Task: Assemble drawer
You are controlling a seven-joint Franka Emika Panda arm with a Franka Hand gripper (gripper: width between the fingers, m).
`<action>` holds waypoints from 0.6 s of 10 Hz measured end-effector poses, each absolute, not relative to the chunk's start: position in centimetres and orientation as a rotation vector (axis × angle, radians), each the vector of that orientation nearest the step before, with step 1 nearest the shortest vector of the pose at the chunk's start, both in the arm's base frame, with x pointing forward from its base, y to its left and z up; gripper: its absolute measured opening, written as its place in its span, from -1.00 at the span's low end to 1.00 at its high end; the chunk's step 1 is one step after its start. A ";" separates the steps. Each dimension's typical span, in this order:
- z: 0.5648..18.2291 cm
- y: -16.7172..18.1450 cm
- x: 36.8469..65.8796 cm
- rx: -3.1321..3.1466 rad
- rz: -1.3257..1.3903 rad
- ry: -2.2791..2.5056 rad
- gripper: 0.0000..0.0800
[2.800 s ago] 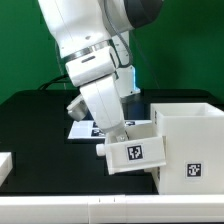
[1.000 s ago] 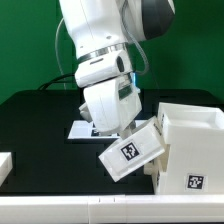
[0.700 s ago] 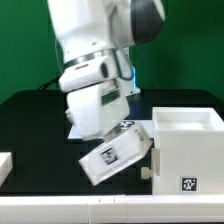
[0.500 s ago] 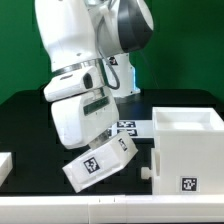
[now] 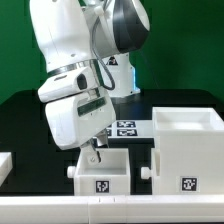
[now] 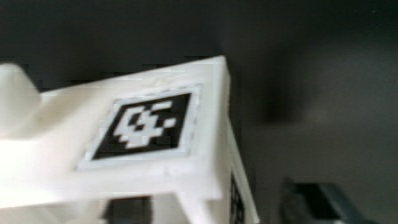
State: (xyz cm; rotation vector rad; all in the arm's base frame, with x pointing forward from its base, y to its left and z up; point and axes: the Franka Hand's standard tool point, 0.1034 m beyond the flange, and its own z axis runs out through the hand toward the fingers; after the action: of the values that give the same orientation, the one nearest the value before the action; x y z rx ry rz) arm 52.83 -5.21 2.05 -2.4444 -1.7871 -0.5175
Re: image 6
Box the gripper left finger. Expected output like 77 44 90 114
104 196 152 224

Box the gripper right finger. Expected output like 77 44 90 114
282 178 381 224

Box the white drawer with knob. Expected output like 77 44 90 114
0 57 260 224

